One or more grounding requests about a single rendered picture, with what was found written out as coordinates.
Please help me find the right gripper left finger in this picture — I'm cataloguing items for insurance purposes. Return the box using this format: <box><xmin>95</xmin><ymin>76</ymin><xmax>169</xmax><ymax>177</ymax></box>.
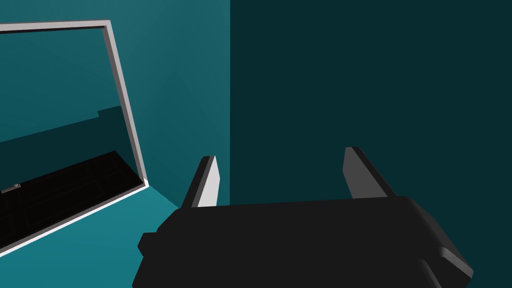
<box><xmin>181</xmin><ymin>155</ymin><xmax>221</xmax><ymax>209</ymax></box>

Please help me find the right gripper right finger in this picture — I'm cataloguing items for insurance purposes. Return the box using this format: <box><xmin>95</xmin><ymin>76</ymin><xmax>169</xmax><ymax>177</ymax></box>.
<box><xmin>342</xmin><ymin>145</ymin><xmax>398</xmax><ymax>200</ymax></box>

